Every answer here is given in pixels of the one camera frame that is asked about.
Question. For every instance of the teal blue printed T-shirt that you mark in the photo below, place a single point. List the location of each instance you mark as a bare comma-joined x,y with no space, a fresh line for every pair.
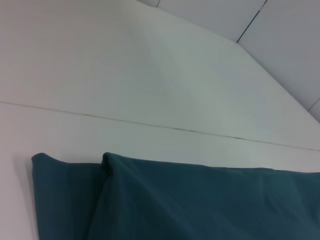
187,200

